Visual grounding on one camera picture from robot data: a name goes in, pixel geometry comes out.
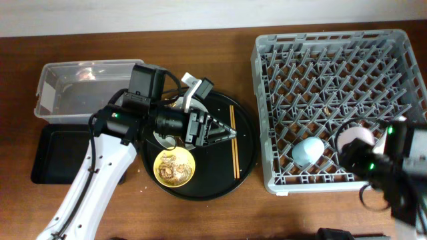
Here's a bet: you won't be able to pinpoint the clear plastic bin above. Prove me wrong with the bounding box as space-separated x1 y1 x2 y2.
34 59 144 125

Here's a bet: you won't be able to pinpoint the grey dishwasher rack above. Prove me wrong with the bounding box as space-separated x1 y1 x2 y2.
251 29 426 196

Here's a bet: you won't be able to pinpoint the food scraps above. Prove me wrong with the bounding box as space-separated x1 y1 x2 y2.
157 153 193 186

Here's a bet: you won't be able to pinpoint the yellow bowl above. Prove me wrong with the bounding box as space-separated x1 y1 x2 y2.
153 147 196 188

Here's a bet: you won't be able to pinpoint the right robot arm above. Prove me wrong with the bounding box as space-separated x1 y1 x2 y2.
334 120 426 239

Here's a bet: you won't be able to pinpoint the round black serving tray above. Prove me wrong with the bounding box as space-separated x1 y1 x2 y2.
141 91 259 201

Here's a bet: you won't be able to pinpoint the grey plate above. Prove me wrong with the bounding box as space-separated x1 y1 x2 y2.
153 97 208 151

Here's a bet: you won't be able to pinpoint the blue cup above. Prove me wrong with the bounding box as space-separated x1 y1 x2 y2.
292 137 325 166

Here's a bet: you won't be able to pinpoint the wooden chopstick right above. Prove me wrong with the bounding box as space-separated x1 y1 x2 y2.
234 113 240 179

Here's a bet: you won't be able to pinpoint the wooden chopstick left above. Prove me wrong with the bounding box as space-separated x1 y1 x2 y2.
230 105 237 179

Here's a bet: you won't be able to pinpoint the wooden chopstick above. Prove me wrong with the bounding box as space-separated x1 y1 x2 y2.
234 113 240 179
230 105 237 179

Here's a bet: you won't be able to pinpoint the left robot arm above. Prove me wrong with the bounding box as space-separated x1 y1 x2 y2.
38 63 237 239

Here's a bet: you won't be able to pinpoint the pink cup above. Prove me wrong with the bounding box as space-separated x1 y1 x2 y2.
337 127 375 153

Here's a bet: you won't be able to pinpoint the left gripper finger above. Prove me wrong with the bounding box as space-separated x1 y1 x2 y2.
205 131 236 145
207 115 236 135

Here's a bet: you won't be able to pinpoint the black rectangular tray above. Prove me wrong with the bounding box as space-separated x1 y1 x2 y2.
30 123 127 185

